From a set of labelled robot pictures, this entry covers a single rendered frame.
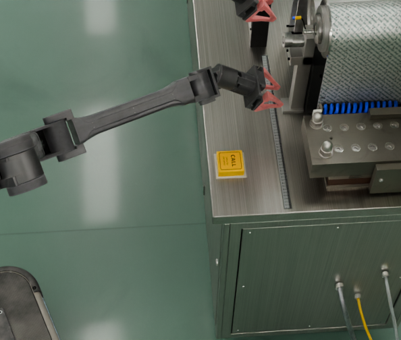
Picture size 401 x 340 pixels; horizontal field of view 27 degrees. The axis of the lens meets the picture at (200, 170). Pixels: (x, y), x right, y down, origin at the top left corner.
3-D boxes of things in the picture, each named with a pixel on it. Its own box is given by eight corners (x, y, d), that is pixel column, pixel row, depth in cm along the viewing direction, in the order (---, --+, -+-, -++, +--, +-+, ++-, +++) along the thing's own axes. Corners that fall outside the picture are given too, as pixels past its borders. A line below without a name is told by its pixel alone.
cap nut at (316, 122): (308, 119, 220) (310, 108, 216) (322, 118, 220) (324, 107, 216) (310, 129, 218) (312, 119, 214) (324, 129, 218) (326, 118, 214)
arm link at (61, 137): (23, 172, 198) (7, 132, 196) (77, 152, 199) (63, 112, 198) (6, 199, 154) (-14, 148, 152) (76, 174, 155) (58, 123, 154)
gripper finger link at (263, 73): (274, 109, 222) (245, 100, 217) (271, 89, 226) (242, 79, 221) (289, 94, 217) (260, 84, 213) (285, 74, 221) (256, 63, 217)
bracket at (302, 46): (278, 100, 240) (289, 25, 215) (300, 99, 240) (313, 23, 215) (280, 114, 237) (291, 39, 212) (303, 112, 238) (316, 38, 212)
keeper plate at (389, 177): (368, 187, 222) (375, 163, 213) (405, 185, 223) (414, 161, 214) (369, 195, 221) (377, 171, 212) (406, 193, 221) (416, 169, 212)
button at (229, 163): (216, 156, 229) (216, 150, 227) (241, 154, 229) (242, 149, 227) (218, 177, 225) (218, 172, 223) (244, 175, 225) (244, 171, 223)
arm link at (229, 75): (216, 82, 208) (220, 61, 208) (202, 86, 214) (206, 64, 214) (239, 90, 211) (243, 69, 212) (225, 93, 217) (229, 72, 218)
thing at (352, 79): (317, 104, 224) (327, 58, 209) (403, 100, 225) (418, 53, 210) (317, 106, 224) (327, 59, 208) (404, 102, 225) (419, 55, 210)
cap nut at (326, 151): (317, 147, 215) (319, 137, 211) (331, 146, 215) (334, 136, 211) (319, 158, 212) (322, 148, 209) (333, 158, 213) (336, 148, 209)
